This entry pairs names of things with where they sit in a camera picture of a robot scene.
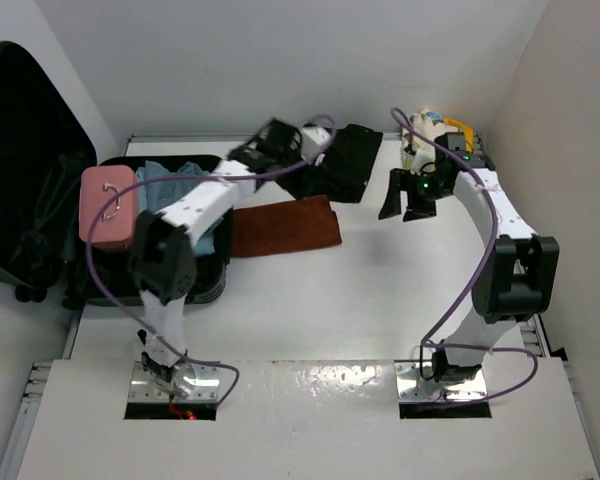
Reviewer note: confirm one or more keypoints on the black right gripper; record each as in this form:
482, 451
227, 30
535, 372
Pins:
401, 180

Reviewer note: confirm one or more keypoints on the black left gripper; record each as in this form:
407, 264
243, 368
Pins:
295, 150

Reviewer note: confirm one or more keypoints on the black t-shirt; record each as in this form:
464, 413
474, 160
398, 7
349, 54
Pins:
343, 173

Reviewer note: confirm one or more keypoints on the rust brown towel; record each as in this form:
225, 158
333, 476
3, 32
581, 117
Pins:
285, 227

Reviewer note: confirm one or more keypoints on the grey-blue shorts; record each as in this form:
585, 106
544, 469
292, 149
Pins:
158, 195

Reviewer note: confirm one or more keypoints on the pink vanity case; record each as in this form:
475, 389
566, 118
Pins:
115, 225

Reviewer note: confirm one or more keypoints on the light blue trousers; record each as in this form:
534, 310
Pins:
205, 246

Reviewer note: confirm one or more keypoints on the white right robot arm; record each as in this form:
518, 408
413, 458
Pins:
513, 280

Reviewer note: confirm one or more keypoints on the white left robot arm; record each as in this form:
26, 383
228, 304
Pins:
162, 261

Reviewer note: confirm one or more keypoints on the yellow plastic tray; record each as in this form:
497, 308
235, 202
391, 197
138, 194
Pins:
465, 129

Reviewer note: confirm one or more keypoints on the black open suitcase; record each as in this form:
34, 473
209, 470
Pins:
43, 152

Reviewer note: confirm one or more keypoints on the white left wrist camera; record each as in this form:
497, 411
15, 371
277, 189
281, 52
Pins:
314, 139

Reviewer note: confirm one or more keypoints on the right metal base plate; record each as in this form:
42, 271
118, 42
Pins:
412, 388

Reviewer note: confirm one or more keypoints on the metal base plate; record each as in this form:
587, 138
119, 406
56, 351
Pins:
412, 388
192, 384

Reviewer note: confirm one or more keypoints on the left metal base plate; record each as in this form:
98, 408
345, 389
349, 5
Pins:
192, 384

